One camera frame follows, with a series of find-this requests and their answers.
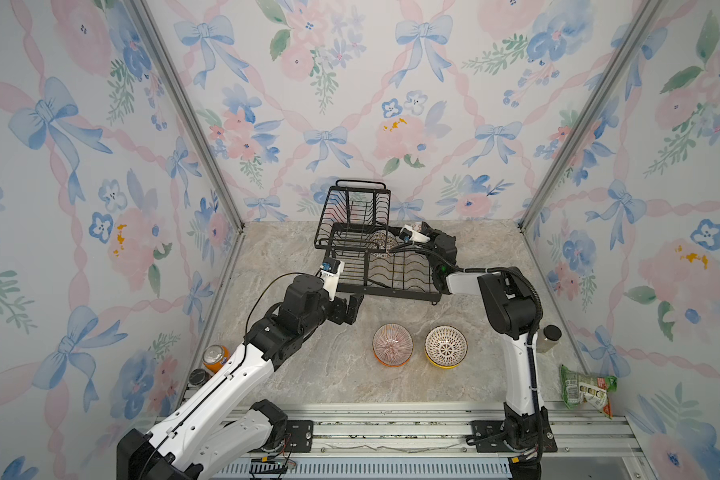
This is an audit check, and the brown checker pattern bowl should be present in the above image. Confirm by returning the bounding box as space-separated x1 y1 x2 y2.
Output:
374 231 400 254

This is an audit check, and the pink striped bowl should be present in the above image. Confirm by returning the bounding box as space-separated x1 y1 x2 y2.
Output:
372 323 414 367

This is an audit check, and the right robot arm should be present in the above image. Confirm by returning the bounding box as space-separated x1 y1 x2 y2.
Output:
419 222 548 457

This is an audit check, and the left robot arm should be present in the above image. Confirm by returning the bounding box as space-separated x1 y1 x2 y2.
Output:
115 272 363 479

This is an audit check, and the white lattice yellow bowl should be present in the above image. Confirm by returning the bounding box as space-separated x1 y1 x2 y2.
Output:
425 325 468 369

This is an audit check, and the orange drink can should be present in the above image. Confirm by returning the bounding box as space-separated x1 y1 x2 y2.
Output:
202 344 231 373

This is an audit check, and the dark lid jar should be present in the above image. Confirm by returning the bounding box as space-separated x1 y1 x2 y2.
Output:
188 368 212 389

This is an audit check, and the clear jar black lid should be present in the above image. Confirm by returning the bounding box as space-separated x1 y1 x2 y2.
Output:
536 324 563 354

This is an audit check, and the green snack bag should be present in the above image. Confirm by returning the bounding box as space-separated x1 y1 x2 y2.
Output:
559 365 618 418

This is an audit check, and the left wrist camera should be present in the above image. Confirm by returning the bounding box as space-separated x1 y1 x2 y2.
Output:
319 257 344 301

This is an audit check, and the black wire dish rack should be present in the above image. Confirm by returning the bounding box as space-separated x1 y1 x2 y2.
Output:
313 179 443 305

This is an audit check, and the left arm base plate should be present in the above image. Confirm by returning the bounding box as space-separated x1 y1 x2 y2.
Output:
257 420 314 455

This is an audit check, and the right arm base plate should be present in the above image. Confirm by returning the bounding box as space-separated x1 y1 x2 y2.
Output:
467 420 558 455

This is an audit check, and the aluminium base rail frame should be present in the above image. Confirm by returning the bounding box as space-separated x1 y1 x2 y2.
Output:
137 401 649 480

